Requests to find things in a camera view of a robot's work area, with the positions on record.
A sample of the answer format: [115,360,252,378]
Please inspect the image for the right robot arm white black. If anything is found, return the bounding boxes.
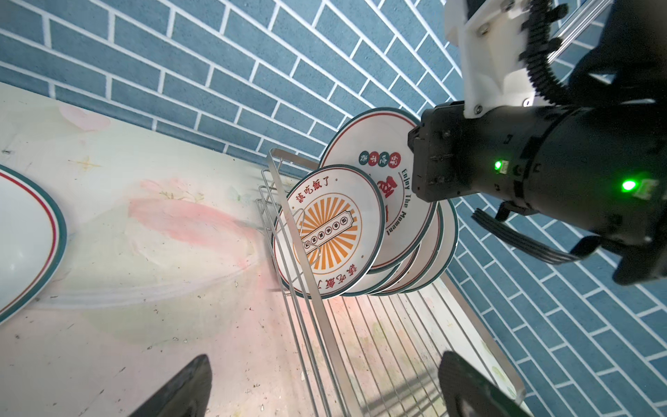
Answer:
[407,1,666,286]

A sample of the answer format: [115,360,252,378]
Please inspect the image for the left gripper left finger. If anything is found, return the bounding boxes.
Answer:
[130,354,213,417]

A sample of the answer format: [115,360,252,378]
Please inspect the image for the metal wire dish rack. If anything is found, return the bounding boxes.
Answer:
[256,148,527,417]

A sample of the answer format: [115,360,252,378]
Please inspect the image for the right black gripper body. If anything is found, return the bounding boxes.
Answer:
[407,104,521,203]

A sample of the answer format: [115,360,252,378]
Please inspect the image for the right aluminium corner post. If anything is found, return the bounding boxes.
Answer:
[547,0,614,64]

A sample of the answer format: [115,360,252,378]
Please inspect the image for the plate in rack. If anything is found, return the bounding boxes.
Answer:
[372,203,444,295]
[405,200,459,293]
[343,247,420,297]

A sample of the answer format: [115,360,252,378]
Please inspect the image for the small plate orange sunburst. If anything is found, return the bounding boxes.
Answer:
[272,164,386,299]

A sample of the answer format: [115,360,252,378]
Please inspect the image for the large plate red characters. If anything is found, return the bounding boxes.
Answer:
[1,166,68,322]

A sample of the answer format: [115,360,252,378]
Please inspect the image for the large plate green rim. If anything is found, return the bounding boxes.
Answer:
[319,108,435,272]

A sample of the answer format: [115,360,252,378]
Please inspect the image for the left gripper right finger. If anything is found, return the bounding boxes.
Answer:
[439,351,529,417]

